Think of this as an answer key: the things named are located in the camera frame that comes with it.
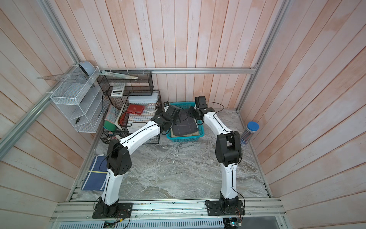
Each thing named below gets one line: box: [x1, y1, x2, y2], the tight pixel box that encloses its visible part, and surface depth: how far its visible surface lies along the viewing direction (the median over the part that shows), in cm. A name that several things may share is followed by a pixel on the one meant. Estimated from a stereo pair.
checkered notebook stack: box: [126, 103, 158, 134], surface depth 90 cm
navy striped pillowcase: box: [81, 155, 108, 191], surface depth 86 cm
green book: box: [102, 120, 117, 132], surface depth 103 cm
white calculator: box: [110, 83, 126, 96], surface depth 100 cm
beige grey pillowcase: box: [170, 127, 200, 138], surface depth 100 cm
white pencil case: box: [127, 92, 159, 104], surface depth 97 cm
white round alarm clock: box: [78, 60, 96, 77], surface depth 85 cm
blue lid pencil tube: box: [240, 121, 260, 145], surface depth 87 cm
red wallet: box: [126, 104, 145, 115], surface depth 92 cm
